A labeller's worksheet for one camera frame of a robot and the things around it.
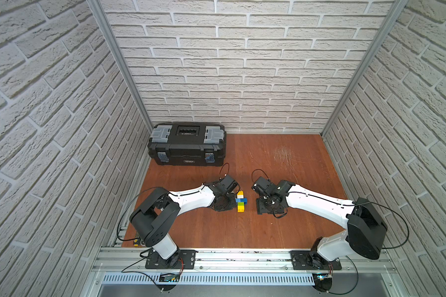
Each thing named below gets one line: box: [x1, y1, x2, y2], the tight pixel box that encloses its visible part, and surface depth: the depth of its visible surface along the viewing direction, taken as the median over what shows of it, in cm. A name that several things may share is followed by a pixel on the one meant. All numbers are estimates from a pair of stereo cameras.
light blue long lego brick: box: [234, 198, 248, 205], surface depth 89 cm
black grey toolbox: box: [147, 121, 227, 167], surface depth 96 cm
